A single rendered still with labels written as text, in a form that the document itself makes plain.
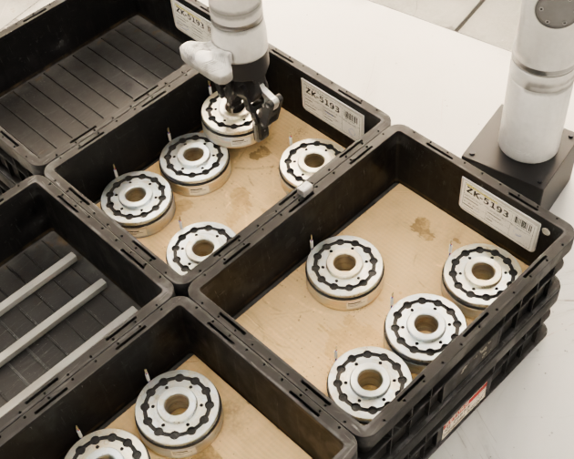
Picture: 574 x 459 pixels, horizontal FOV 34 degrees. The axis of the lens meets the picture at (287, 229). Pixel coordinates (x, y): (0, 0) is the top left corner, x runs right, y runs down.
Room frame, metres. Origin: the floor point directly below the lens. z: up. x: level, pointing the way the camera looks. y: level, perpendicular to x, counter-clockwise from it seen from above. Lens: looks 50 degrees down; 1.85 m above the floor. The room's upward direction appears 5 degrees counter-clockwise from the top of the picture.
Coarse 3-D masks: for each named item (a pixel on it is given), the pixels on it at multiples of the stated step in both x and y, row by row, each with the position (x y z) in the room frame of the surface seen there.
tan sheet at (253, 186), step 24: (288, 120) 1.08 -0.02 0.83; (264, 144) 1.03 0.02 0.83; (288, 144) 1.03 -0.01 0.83; (240, 168) 0.99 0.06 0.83; (264, 168) 0.98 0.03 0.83; (216, 192) 0.94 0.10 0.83; (240, 192) 0.94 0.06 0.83; (264, 192) 0.93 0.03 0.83; (192, 216) 0.90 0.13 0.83; (216, 216) 0.90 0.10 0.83; (240, 216) 0.89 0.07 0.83; (144, 240) 0.86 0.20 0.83; (168, 240) 0.86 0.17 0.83
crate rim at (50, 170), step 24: (192, 72) 1.10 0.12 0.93; (312, 72) 1.07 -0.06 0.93; (168, 96) 1.06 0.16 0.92; (120, 120) 1.01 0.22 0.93; (384, 120) 0.96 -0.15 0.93; (96, 144) 0.97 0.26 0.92; (360, 144) 0.92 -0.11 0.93; (48, 168) 0.92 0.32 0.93; (72, 192) 0.87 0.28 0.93; (96, 216) 0.83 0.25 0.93; (264, 216) 0.80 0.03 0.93; (240, 240) 0.77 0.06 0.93
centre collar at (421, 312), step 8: (416, 312) 0.68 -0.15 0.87; (424, 312) 0.67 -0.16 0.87; (432, 312) 0.67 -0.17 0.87; (408, 320) 0.67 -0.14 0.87; (416, 320) 0.67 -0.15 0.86; (440, 320) 0.66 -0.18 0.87; (408, 328) 0.65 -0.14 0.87; (440, 328) 0.65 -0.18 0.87; (416, 336) 0.64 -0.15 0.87; (424, 336) 0.64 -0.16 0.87; (432, 336) 0.64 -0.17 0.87; (440, 336) 0.64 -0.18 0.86
